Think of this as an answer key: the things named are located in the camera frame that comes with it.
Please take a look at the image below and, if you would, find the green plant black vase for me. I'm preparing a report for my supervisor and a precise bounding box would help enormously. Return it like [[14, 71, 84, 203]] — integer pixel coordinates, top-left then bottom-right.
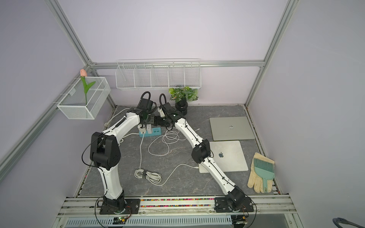
[[168, 86, 199, 115]]

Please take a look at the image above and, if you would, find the silver laptop near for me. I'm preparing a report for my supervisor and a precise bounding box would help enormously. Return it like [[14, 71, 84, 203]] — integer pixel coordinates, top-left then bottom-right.
[[210, 141, 249, 173]]

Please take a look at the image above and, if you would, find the pink artificial tulip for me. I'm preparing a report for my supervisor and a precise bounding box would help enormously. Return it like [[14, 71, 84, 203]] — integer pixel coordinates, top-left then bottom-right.
[[80, 69, 96, 105]]

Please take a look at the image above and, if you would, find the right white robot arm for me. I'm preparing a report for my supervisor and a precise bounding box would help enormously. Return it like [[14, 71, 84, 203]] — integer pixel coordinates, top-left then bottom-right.
[[159, 103, 254, 212]]

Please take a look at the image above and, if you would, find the white square laptop charger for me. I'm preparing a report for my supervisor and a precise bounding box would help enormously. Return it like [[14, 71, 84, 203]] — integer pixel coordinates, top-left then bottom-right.
[[137, 124, 146, 135]]

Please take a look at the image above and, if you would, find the white slotted cable duct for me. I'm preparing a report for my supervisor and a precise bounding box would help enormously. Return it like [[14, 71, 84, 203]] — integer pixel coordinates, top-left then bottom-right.
[[64, 215, 233, 228]]

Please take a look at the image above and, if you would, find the teal plastic brush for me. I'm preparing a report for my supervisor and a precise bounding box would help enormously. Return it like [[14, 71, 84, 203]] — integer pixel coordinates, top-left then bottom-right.
[[253, 158, 275, 192]]

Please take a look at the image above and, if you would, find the small white phone charger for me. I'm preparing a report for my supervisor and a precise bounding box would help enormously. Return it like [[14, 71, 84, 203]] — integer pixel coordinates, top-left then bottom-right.
[[146, 124, 152, 135]]

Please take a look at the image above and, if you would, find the teal power strip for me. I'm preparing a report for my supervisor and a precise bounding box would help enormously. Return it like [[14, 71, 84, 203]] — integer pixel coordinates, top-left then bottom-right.
[[138, 127, 161, 138]]

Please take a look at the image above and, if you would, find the silver laptop far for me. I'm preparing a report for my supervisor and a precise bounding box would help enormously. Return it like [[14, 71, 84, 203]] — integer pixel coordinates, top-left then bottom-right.
[[210, 116, 255, 141]]

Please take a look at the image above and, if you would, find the silver laptop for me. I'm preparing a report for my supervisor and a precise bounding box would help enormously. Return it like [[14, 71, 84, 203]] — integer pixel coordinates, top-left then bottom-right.
[[210, 141, 249, 173], [210, 116, 255, 141]]

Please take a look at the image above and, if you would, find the long white wire basket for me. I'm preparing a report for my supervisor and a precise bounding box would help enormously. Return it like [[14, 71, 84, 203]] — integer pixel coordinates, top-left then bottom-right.
[[115, 59, 202, 90]]

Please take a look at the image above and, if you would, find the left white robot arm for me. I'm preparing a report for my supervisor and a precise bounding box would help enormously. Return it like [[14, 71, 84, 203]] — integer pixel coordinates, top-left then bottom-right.
[[89, 98, 157, 212]]

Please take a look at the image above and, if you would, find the cream work glove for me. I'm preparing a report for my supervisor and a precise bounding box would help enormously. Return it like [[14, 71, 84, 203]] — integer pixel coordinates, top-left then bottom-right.
[[247, 152, 276, 194]]

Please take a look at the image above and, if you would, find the white laptop charger cable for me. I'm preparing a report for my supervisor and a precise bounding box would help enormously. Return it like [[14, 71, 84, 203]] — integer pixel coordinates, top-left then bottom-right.
[[147, 127, 201, 157]]

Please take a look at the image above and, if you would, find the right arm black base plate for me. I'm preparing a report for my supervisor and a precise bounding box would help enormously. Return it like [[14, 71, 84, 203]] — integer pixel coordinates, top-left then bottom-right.
[[214, 197, 254, 213]]

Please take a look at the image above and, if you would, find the small white wire basket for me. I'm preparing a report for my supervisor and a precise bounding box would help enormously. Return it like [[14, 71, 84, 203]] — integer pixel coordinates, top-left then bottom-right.
[[57, 77, 111, 120]]

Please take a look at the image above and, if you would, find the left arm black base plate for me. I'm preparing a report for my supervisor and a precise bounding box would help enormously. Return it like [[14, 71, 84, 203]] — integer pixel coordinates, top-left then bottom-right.
[[98, 198, 140, 215]]

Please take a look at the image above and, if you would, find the white charging cable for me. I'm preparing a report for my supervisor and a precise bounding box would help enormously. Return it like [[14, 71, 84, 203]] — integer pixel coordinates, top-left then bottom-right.
[[133, 133, 199, 186]]

